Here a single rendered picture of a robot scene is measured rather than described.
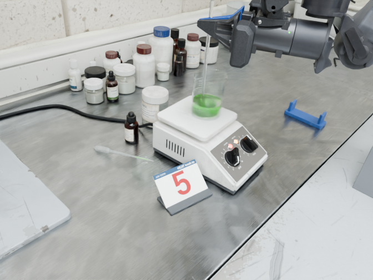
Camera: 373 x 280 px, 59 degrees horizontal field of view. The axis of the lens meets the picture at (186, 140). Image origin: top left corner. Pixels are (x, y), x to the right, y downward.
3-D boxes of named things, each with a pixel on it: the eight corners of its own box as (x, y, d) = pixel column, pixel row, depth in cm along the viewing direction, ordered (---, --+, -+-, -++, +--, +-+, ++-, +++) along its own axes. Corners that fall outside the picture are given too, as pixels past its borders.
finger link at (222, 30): (235, 46, 56) (241, 10, 52) (231, 54, 53) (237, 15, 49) (196, 40, 57) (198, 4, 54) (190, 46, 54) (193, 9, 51)
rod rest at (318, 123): (325, 125, 82) (330, 112, 80) (319, 130, 80) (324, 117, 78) (290, 109, 87) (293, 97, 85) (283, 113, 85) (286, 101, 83)
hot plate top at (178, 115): (238, 118, 66) (240, 114, 66) (204, 143, 58) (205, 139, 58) (191, 97, 72) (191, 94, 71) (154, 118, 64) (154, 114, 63)
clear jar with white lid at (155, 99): (151, 113, 81) (151, 83, 76) (172, 120, 78) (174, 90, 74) (136, 123, 76) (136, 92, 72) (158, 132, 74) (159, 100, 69)
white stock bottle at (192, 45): (179, 63, 108) (181, 32, 102) (194, 61, 110) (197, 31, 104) (186, 69, 104) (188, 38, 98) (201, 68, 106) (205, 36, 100)
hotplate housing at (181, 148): (266, 163, 68) (275, 131, 63) (233, 198, 59) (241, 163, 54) (181, 123, 78) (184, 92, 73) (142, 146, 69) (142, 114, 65)
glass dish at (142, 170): (157, 161, 66) (157, 153, 64) (162, 180, 61) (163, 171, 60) (129, 164, 64) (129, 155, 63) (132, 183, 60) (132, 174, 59)
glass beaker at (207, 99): (206, 127, 62) (211, 85, 57) (182, 113, 65) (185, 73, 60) (230, 115, 66) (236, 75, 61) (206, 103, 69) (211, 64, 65)
